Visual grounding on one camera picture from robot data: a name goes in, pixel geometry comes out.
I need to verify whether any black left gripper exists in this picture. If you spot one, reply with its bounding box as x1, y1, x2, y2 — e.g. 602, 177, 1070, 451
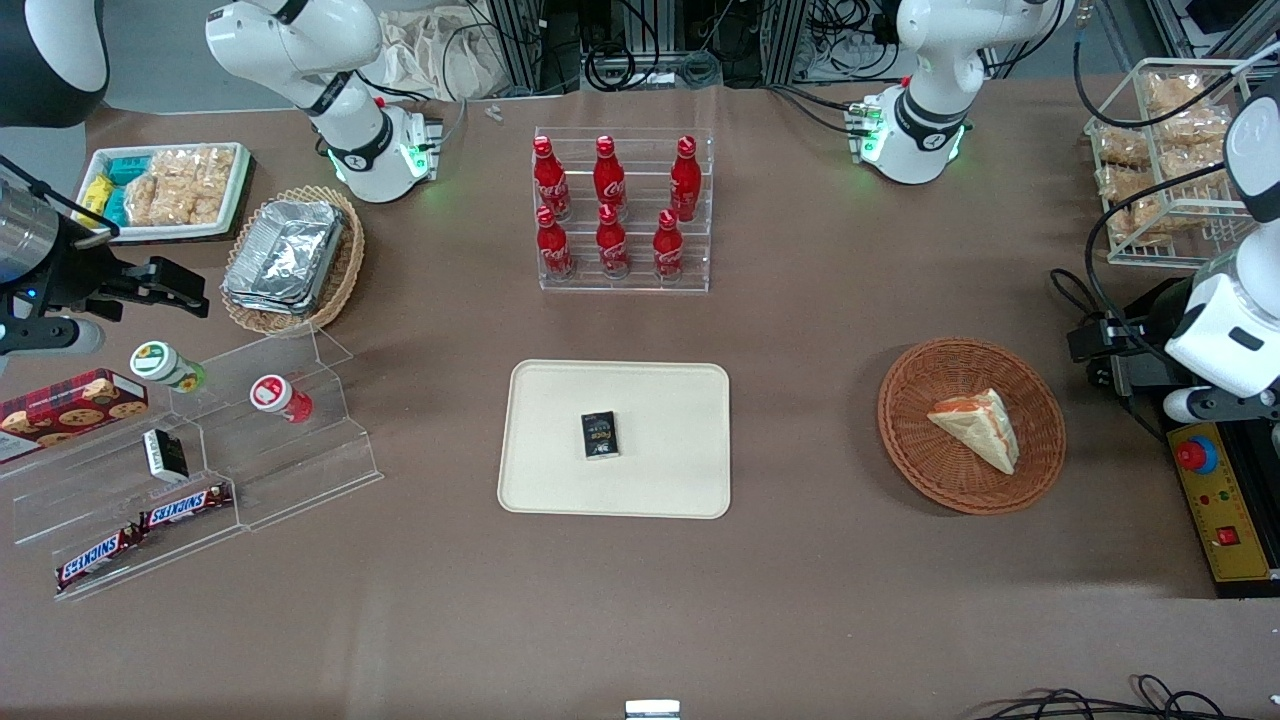
1066, 278, 1197, 403

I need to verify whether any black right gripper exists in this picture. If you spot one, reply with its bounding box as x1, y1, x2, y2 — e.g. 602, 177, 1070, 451
55, 228, 211, 321

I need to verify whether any white snack tray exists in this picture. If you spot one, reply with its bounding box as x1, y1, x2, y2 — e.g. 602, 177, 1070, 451
84, 142, 253, 243

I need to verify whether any triangular sandwich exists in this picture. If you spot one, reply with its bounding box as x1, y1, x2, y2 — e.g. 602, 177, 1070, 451
927, 388, 1020, 476

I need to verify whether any tan oval wicker basket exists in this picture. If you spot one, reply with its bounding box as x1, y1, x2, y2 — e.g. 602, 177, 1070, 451
221, 185, 366, 337

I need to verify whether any brown round wicker basket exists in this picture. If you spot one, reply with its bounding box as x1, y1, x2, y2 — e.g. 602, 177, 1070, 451
878, 338, 1067, 516

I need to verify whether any beige rectangular tray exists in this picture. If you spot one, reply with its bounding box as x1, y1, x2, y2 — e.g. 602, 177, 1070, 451
497, 360, 732, 520

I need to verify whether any green sunflower yogurt cup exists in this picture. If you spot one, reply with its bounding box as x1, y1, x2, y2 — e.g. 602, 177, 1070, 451
130, 341, 208, 394

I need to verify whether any large bag of rice crackers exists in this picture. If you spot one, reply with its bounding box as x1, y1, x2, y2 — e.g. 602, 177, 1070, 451
124, 146, 239, 228

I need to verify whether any stack of foil trays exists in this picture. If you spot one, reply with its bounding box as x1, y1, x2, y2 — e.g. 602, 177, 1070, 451
221, 199, 347, 317

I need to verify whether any clear bag of crackers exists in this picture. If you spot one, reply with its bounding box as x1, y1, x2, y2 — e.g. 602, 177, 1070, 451
1143, 72, 1216, 113
1098, 165, 1186, 249
1094, 127, 1153, 168
1148, 105, 1233, 153

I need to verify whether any red strawberry yogurt cup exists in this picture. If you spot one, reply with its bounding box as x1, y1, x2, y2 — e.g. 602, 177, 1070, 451
250, 374, 314, 425

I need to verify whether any red tartan cookie box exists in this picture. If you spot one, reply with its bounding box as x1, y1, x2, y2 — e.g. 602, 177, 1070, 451
0, 368, 150, 465

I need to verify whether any black and white small box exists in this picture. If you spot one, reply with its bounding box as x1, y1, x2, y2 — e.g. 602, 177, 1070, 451
142, 428, 190, 484

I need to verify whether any yellow control box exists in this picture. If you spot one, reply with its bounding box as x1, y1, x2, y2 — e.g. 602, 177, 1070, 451
1165, 420, 1280, 599

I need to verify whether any clear acrylic step shelf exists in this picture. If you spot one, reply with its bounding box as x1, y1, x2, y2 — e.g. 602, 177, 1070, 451
0, 324, 385, 602

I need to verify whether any snickers bar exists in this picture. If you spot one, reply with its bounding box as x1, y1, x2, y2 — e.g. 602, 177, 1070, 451
139, 483, 235, 532
54, 527, 147, 592

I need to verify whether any white cloth bag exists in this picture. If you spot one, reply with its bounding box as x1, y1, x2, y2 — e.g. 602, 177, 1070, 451
372, 6, 523, 102

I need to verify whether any red cola bottle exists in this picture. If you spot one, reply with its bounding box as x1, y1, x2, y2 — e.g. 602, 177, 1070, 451
653, 209, 687, 282
669, 136, 703, 224
594, 135, 628, 217
533, 136, 572, 222
596, 204, 632, 279
536, 206, 577, 281

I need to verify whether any small black printed box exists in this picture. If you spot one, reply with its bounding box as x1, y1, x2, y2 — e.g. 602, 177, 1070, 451
581, 410, 622, 461

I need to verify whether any clear acrylic bottle rack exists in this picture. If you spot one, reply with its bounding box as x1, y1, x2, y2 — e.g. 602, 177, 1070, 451
533, 127, 716, 294

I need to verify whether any aluminium equipment rack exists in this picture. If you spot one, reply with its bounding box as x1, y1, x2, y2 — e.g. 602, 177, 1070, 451
484, 0, 901, 93

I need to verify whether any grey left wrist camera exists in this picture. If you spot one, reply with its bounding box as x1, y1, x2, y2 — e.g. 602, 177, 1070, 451
1163, 387, 1280, 424

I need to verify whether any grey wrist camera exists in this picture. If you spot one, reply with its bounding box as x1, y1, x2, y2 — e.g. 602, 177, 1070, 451
1163, 387, 1280, 424
0, 316, 107, 358

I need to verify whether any black cable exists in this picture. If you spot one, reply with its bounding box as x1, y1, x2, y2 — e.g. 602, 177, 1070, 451
1072, 30, 1253, 131
955, 674, 1280, 720
1048, 163, 1233, 346

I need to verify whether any white wire basket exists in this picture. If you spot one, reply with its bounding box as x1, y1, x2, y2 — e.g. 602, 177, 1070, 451
1084, 57, 1264, 269

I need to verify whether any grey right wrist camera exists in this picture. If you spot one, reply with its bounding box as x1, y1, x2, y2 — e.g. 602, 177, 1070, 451
0, 316, 107, 358

